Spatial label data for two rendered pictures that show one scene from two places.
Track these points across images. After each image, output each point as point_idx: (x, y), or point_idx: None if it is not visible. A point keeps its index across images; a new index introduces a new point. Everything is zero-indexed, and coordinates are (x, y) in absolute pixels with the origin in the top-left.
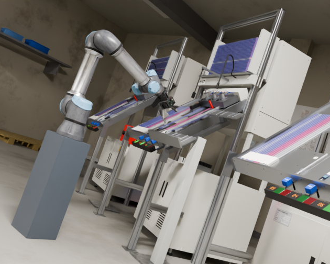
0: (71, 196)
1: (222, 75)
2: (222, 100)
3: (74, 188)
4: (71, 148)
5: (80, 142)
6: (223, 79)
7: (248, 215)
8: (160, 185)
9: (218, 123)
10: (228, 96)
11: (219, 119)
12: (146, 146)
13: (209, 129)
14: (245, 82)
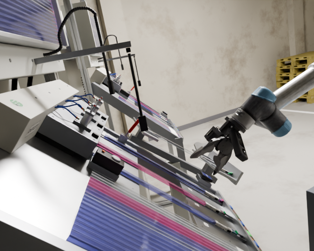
0: (309, 242)
1: (24, 43)
2: (102, 114)
3: (308, 235)
4: None
5: None
6: (25, 58)
7: None
8: None
9: (146, 141)
10: (82, 105)
11: (144, 136)
12: (237, 216)
13: (162, 149)
14: (59, 68)
